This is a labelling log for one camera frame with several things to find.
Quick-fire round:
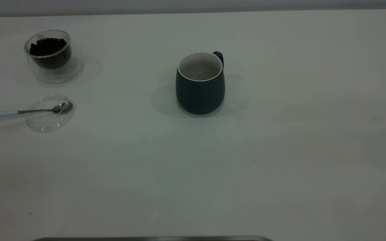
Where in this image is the dark grey mug white inside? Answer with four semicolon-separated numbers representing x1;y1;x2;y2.
175;51;226;115

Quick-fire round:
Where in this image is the pile of coffee beans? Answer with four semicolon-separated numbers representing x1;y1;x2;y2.
29;37;71;70

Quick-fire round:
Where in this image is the clear glass saucer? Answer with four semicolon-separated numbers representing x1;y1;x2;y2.
24;95;75;133

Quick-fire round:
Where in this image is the clear double-wall glass cup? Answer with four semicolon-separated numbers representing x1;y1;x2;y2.
24;29;81;83

